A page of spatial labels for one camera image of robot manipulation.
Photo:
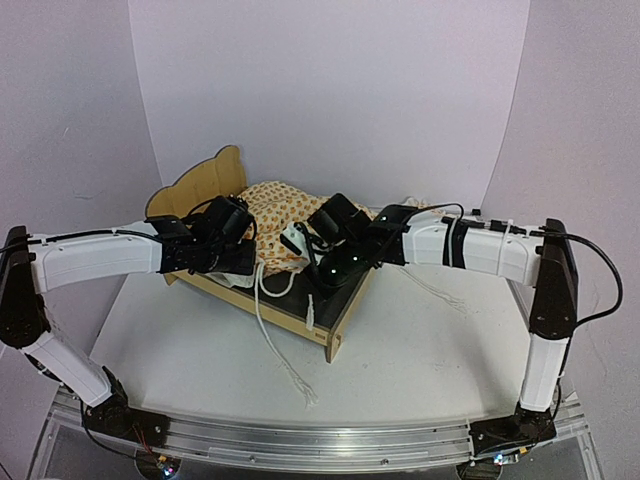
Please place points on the small duck print pillow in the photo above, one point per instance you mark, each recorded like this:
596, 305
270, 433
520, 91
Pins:
446, 208

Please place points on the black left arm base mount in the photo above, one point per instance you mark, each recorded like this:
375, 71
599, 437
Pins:
116, 418

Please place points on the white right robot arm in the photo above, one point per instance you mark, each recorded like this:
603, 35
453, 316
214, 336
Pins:
536, 257

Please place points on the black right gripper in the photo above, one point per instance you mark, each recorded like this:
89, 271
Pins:
334, 287

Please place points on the wooden pet bed frame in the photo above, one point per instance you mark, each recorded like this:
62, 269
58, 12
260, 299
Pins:
285, 297

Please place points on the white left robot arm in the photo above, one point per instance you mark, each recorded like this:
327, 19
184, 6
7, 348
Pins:
32, 265

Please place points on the duck print mattress cushion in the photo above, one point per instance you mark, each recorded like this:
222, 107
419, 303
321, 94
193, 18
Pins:
312, 256

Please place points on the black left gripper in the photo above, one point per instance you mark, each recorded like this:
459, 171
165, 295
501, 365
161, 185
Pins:
245, 267

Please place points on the aluminium front rail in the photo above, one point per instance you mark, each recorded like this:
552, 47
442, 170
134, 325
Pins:
322, 448

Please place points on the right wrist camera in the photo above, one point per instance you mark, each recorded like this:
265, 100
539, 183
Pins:
294, 240

